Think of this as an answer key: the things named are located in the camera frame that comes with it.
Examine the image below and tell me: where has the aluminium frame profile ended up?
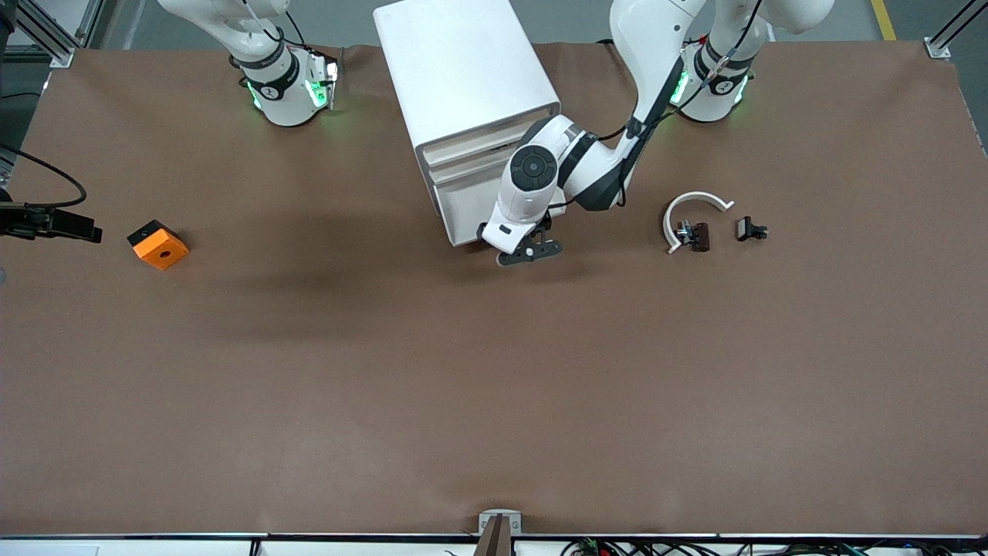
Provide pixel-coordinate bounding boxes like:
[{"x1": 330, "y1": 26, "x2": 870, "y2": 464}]
[
  {"x1": 0, "y1": 0, "x2": 97, "y2": 69},
  {"x1": 925, "y1": 0, "x2": 988, "y2": 60}
]

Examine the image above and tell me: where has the black table edge strip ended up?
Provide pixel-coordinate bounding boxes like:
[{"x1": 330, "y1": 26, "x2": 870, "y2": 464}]
[{"x1": 0, "y1": 531, "x2": 988, "y2": 541}]

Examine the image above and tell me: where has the orange and black box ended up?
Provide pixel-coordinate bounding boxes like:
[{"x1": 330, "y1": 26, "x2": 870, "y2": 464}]
[{"x1": 127, "y1": 220, "x2": 190, "y2": 270}]

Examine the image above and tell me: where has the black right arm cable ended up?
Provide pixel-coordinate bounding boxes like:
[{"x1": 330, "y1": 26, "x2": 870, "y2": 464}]
[{"x1": 0, "y1": 143, "x2": 86, "y2": 209}]

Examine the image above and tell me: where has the metal bracket with strut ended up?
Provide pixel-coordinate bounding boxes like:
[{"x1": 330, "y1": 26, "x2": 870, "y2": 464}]
[{"x1": 479, "y1": 510, "x2": 523, "y2": 556}]

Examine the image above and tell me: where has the tangled cable bundle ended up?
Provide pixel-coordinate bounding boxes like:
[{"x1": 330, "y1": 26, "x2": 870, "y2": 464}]
[{"x1": 560, "y1": 538, "x2": 988, "y2": 556}]

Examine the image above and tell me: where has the brown table mat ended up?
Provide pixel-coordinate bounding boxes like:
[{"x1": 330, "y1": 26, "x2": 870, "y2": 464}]
[{"x1": 0, "y1": 39, "x2": 988, "y2": 537}]

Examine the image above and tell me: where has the white curved plastic ring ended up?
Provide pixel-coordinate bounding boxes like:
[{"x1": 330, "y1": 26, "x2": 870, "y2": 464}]
[{"x1": 662, "y1": 192, "x2": 736, "y2": 256}]

